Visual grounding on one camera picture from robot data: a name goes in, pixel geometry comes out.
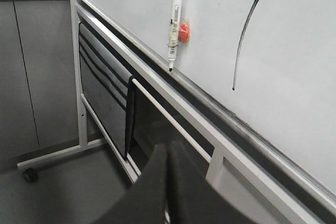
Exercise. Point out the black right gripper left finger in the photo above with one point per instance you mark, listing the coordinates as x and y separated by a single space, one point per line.
145 201

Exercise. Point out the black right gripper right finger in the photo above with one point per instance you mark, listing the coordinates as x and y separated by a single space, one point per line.
190 198

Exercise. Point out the white dry-erase marker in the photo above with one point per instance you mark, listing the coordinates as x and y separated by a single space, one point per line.
174 32

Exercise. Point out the red round magnet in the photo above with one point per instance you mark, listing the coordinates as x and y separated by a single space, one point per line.
183 33

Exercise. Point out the white metal whiteboard stand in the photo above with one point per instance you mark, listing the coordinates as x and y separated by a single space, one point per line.
233 173

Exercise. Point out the black caster wheel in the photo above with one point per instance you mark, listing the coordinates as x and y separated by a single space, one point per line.
30 175

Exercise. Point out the grey fabric pocket organizer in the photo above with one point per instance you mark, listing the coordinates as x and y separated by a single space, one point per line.
107 85

